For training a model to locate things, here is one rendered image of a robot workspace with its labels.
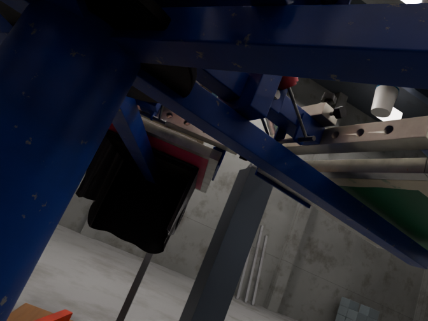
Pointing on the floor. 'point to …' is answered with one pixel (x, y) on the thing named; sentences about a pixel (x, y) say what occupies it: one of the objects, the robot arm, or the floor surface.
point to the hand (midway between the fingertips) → (165, 126)
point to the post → (134, 287)
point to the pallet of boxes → (347, 311)
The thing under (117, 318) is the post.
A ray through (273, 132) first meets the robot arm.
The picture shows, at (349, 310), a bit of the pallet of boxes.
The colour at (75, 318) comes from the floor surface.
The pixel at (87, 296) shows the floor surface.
